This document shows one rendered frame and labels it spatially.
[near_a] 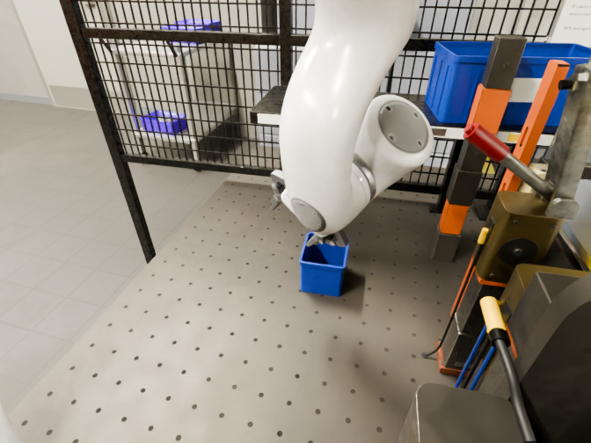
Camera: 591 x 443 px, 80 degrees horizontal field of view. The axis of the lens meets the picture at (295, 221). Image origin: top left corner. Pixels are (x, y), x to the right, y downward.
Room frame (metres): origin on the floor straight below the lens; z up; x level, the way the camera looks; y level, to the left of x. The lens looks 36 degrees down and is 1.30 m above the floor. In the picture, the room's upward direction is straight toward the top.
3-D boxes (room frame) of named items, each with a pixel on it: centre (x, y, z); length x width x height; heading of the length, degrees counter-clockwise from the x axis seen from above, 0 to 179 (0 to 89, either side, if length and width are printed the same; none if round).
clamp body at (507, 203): (0.38, -0.29, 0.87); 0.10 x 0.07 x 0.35; 78
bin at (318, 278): (0.60, -0.07, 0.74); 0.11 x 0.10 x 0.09; 168
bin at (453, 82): (0.79, -0.46, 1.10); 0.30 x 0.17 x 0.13; 85
